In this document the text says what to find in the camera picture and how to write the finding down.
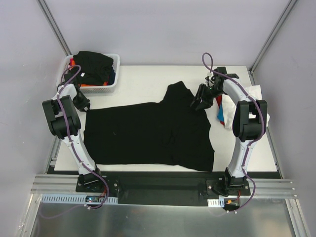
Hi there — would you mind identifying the red t shirt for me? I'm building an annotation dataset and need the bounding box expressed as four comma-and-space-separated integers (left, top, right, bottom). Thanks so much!
216, 95, 222, 107

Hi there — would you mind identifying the white t shirt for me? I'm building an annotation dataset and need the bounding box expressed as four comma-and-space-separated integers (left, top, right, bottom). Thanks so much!
221, 84, 271, 130

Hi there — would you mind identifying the black t shirt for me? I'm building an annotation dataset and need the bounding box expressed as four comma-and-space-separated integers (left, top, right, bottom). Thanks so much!
83, 81, 214, 172
73, 51, 114, 84

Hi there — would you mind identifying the white plastic laundry basket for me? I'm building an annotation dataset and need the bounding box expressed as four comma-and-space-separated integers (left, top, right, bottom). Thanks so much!
56, 51, 120, 93

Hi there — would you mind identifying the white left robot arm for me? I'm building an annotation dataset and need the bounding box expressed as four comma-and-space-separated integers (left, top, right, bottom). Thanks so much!
42, 81, 214, 192

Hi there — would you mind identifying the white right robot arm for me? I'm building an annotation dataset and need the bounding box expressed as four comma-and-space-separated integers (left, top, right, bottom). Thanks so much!
191, 67, 267, 197

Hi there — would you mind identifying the orange t shirt in basket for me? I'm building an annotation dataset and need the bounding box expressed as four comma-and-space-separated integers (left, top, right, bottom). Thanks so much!
79, 81, 108, 87

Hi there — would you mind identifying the black t shirt in basket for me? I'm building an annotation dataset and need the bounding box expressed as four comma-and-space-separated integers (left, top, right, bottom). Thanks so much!
73, 51, 114, 84

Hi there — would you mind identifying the dark blue t shirt in basket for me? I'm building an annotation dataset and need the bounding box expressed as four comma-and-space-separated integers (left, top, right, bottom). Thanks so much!
107, 69, 116, 85

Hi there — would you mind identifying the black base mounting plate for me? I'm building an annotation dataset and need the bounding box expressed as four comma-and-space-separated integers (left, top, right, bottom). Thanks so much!
75, 170, 251, 205

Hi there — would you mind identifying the right white cable duct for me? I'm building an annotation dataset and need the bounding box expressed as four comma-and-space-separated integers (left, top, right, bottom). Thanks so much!
207, 198, 225, 208

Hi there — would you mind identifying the white cable duct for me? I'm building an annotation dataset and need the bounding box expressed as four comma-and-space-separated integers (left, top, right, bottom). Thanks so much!
41, 194, 119, 205
207, 198, 225, 208

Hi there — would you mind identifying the aluminium front rail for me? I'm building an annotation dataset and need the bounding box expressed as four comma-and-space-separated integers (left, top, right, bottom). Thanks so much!
31, 174, 298, 199

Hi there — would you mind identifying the left white cable duct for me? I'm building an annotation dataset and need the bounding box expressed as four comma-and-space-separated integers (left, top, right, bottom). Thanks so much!
41, 194, 119, 205

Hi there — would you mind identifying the left aluminium frame post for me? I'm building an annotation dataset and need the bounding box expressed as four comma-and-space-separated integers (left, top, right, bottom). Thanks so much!
36, 0, 72, 56

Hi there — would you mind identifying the aluminium frame post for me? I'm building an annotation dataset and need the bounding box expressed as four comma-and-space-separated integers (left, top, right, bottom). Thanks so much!
36, 0, 72, 56
249, 0, 298, 74

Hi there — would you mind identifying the right aluminium frame post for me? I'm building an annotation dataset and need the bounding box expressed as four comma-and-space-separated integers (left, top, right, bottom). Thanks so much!
249, 0, 298, 74

